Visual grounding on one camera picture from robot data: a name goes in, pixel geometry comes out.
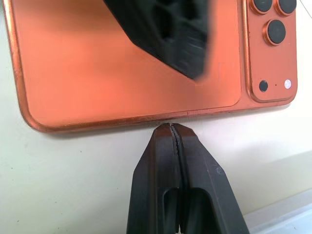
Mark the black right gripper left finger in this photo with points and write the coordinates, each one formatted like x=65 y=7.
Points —
x=151 y=185

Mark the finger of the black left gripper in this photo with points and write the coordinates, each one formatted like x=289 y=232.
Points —
x=170 y=29

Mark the orange smartphone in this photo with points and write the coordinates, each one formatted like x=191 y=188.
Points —
x=80 y=73

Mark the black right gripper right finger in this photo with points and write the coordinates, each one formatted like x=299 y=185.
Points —
x=207 y=190

